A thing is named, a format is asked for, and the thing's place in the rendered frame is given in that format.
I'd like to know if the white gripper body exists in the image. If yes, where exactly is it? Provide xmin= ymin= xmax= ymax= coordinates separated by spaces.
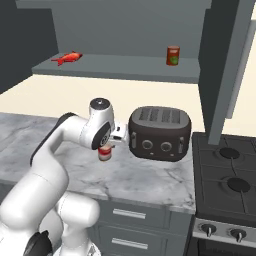
xmin=108 ymin=132 xmax=127 ymax=145

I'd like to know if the dark grey cabinet door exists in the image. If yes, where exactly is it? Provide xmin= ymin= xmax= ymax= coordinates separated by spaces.
xmin=0 ymin=0 xmax=60 ymax=95

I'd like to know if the red and white can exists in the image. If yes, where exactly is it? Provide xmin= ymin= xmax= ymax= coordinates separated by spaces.
xmin=97 ymin=143 xmax=115 ymax=162

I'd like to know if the dark brown toaster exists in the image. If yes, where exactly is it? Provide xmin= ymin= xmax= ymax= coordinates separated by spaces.
xmin=127 ymin=106 xmax=193 ymax=163

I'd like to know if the grey drawer front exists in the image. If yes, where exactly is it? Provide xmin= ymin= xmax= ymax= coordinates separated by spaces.
xmin=95 ymin=199 xmax=172 ymax=232
xmin=89 ymin=225 xmax=188 ymax=256

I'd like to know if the red fish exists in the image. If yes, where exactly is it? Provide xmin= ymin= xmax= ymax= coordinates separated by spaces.
xmin=50 ymin=50 xmax=84 ymax=67

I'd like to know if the red can with green label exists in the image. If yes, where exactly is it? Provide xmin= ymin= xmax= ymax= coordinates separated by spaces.
xmin=166 ymin=45 xmax=181 ymax=67

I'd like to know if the black gas stove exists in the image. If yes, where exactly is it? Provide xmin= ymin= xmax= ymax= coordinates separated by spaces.
xmin=186 ymin=131 xmax=256 ymax=256

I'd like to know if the silver stove knob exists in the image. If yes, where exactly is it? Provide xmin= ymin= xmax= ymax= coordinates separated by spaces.
xmin=229 ymin=228 xmax=248 ymax=243
xmin=200 ymin=223 xmax=218 ymax=238

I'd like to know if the silver drawer handle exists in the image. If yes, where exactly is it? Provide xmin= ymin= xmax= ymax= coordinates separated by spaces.
xmin=112 ymin=208 xmax=147 ymax=220
xmin=110 ymin=237 xmax=150 ymax=251

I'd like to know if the grey open wall cabinet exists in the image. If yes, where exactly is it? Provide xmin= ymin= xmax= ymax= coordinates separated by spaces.
xmin=14 ymin=0 xmax=214 ymax=85

